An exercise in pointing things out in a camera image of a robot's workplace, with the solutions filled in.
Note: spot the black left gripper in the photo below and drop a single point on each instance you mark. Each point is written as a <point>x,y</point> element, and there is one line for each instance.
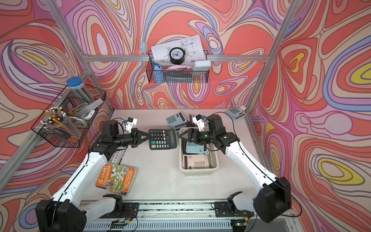
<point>135,137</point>

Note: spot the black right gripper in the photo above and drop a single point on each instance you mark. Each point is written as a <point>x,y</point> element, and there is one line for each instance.
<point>191,131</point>

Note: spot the black calculator face down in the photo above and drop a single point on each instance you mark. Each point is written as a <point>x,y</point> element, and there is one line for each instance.
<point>161,139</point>

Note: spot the pink calculator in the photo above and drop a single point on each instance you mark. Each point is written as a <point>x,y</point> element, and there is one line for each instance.
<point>197,161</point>

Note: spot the cream plastic storage box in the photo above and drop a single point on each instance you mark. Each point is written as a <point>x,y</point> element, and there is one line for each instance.
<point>212,158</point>

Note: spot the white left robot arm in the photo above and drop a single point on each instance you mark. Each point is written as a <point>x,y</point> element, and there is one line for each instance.
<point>62,213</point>

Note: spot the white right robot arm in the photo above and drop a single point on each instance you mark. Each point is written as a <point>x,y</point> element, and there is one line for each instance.
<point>273,194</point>

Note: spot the small blue calculator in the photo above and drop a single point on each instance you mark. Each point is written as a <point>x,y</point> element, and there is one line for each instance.
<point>178,126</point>

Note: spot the blue calculator far corner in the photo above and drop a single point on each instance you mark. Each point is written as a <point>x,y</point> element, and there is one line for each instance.
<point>235,113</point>

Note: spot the white box in basket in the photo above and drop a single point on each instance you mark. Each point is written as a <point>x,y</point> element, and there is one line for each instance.
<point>201,66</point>

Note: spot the newspaper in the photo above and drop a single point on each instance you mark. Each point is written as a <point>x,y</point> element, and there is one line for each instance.
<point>117,157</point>

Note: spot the colourful children's book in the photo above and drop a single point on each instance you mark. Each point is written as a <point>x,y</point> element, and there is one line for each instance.
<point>116,178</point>

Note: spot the grey stapler in basket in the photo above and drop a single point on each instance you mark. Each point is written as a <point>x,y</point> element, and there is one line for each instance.
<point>87,111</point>

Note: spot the blue lid pencil jar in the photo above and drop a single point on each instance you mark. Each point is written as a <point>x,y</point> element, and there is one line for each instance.
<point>79,88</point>

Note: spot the clear cup of pencils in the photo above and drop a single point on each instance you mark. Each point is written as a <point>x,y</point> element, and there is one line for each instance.
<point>60,124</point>

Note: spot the black round clock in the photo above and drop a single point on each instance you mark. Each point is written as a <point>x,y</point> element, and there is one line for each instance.
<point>177,56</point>

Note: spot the white paper drawing sheet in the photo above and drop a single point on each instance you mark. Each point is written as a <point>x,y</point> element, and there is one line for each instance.
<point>191,45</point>

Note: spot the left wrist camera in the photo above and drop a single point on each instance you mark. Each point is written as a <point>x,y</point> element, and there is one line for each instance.
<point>129,124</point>

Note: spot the black wire basket back wall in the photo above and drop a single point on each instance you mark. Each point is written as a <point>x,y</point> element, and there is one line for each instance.
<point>166,74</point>

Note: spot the black wire basket wall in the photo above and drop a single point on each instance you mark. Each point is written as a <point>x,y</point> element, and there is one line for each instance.
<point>70,104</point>
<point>166,74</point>

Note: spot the black wire basket left wall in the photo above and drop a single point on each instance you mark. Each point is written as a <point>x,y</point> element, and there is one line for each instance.
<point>70,104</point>

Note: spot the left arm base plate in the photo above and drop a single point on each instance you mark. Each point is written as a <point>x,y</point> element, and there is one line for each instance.
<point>127,210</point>

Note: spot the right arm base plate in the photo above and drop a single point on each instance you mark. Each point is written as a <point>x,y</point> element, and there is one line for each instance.
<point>225,209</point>

